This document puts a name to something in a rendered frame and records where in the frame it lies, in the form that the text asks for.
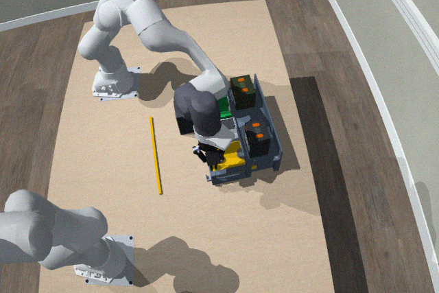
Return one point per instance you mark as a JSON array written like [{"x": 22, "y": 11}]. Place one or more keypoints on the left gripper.
[{"x": 204, "y": 147}]

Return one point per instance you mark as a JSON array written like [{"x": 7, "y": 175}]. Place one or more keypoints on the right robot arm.
[{"x": 63, "y": 237}]

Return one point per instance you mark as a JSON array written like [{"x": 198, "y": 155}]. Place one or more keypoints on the green open bin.
[{"x": 223, "y": 106}]

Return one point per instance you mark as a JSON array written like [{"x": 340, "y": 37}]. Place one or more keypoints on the grey metal shelf rack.
[{"x": 240, "y": 117}]

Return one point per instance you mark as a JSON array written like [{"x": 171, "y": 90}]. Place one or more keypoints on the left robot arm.
[{"x": 196, "y": 100}]

